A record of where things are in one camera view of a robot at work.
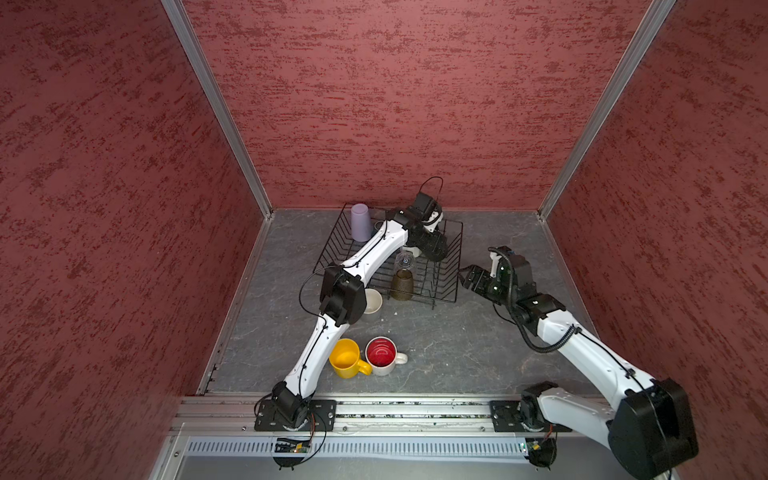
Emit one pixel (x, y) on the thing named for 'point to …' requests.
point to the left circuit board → (287, 445)
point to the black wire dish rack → (434, 282)
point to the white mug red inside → (382, 356)
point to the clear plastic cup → (404, 260)
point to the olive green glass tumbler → (402, 286)
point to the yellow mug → (345, 359)
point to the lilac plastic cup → (361, 227)
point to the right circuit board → (542, 452)
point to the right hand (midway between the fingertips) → (463, 282)
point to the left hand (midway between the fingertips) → (434, 249)
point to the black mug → (434, 245)
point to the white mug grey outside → (373, 301)
